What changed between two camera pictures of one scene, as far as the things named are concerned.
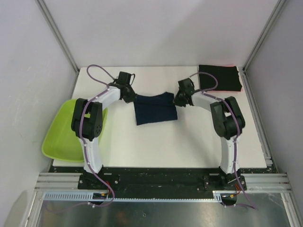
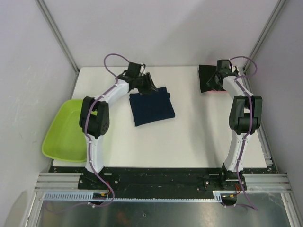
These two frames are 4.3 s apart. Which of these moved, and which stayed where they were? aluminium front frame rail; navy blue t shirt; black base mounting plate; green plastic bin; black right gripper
Moved: black right gripper; navy blue t shirt
Stayed: black base mounting plate; aluminium front frame rail; green plastic bin
